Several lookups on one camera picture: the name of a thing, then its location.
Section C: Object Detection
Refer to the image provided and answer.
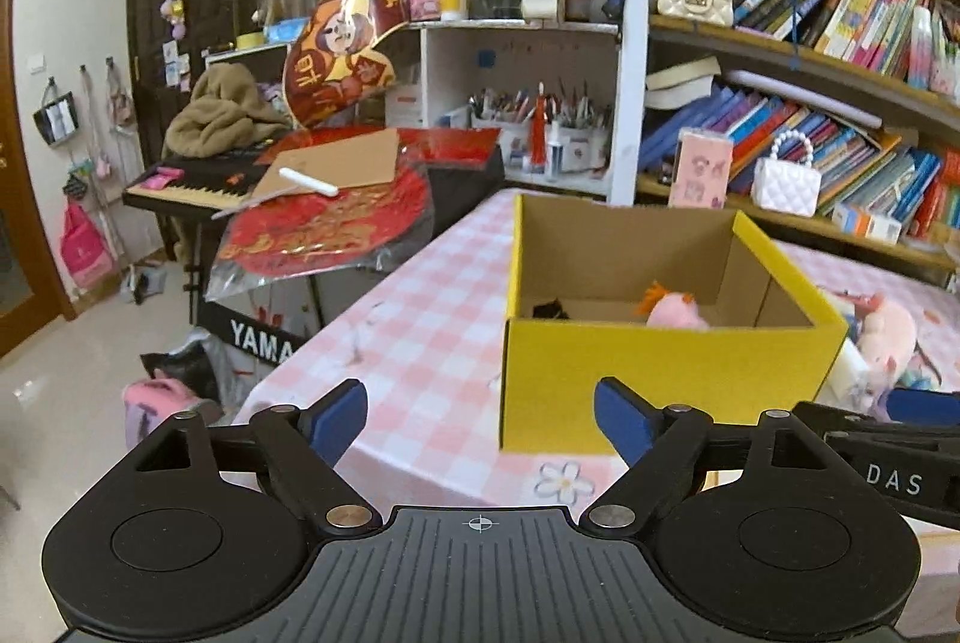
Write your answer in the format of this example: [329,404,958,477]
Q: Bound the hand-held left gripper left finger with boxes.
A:
[131,379,383,537]

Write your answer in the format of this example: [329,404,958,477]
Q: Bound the wooden bookshelf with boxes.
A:
[611,0,960,288]

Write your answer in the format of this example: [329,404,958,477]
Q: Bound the white foam block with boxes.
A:
[827,338,871,401]

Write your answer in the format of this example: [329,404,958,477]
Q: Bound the row of blue red books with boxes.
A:
[640,86,960,241]

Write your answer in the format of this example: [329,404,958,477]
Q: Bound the black keyboard case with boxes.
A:
[196,296,317,368]

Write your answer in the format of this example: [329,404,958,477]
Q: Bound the red gold foil balloon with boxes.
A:
[283,0,410,129]

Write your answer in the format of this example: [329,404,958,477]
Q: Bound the white orange medicine box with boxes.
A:
[832,202,902,246]

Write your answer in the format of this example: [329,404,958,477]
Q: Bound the pen holders with pens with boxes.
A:
[468,82,613,173]

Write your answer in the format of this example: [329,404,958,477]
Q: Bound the pink glitter bottle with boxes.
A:
[907,4,935,91]

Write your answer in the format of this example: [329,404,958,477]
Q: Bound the white quilted pearl-handle handbag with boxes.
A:
[752,131,821,216]

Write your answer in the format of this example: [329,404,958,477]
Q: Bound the yellow cardboard box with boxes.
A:
[499,191,850,458]

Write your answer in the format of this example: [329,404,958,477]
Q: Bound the white paper roll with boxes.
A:
[722,68,884,128]

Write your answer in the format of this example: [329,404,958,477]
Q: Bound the black white hanging bag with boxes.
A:
[33,90,80,150]

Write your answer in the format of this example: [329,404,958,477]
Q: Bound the brown fleece blanket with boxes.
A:
[163,63,291,161]

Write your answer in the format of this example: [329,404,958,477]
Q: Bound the white marker pen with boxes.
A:
[278,166,341,197]

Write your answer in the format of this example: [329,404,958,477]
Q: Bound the pink sticker canister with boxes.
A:
[671,129,733,210]

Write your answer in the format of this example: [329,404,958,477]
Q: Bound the row of colourful books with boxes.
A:
[718,0,960,98]

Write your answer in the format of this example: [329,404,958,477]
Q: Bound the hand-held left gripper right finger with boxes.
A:
[581,377,833,531]

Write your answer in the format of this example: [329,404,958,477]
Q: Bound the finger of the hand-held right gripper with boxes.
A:
[825,433,960,529]
[793,388,960,441]

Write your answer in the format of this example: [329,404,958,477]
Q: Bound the pink hanging bag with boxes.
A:
[59,199,115,293]

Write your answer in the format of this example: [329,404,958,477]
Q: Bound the white cubby cabinet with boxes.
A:
[379,19,625,203]

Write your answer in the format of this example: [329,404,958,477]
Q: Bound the small pink chick plush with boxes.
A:
[634,281,713,331]

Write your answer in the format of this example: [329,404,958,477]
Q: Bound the pink checkered tablecloth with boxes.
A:
[232,187,960,614]

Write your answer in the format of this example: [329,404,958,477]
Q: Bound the brown cardboard sheet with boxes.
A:
[250,128,403,203]

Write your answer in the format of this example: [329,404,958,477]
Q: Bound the red flat box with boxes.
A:
[396,126,504,166]

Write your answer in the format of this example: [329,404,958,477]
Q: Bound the black electronic keyboard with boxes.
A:
[121,152,272,214]

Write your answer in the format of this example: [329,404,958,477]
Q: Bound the large pink plush toy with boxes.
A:
[853,296,920,413]

